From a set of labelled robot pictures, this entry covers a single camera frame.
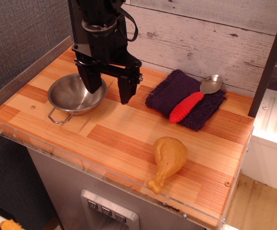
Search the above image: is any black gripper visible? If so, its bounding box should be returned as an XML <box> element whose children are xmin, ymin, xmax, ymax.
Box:
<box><xmin>72</xmin><ymin>20</ymin><xmax>142</xmax><ymax>104</ymax></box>

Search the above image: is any yellow plastic chicken drumstick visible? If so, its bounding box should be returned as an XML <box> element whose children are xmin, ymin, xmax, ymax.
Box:
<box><xmin>147</xmin><ymin>137</ymin><xmax>188</xmax><ymax>194</ymax></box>

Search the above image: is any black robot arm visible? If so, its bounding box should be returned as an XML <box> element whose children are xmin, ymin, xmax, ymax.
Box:
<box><xmin>69</xmin><ymin>0</ymin><xmax>142</xmax><ymax>104</ymax></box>

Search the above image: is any small steel frying pan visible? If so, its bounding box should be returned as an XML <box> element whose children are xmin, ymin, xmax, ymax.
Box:
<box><xmin>47</xmin><ymin>73</ymin><xmax>107</xmax><ymax>124</ymax></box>

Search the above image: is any purple folded cloth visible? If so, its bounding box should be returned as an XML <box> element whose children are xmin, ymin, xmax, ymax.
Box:
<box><xmin>145</xmin><ymin>69</ymin><xmax>226</xmax><ymax>131</ymax></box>

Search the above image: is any clear acrylic edge guard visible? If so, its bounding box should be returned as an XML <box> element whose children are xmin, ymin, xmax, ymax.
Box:
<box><xmin>0</xmin><ymin>115</ymin><xmax>255</xmax><ymax>228</ymax></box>

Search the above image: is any silver toy kitchen cabinet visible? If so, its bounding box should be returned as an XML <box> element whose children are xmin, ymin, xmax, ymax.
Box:
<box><xmin>28</xmin><ymin>149</ymin><xmax>203</xmax><ymax>230</ymax></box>

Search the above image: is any silver dispenser button panel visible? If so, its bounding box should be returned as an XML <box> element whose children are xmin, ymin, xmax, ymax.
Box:
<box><xmin>81</xmin><ymin>189</ymin><xmax>140</xmax><ymax>230</ymax></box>

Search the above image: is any yellow black object bottom left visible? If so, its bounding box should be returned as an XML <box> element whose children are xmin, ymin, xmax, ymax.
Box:
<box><xmin>0</xmin><ymin>219</ymin><xmax>23</xmax><ymax>230</ymax></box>

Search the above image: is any red handled metal spoon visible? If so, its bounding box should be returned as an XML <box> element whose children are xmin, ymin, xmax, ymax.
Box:
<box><xmin>169</xmin><ymin>74</ymin><xmax>222</xmax><ymax>123</ymax></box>

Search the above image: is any dark right frame post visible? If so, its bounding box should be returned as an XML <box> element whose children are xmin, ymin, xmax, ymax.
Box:
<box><xmin>248</xmin><ymin>34</ymin><xmax>277</xmax><ymax>118</ymax></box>

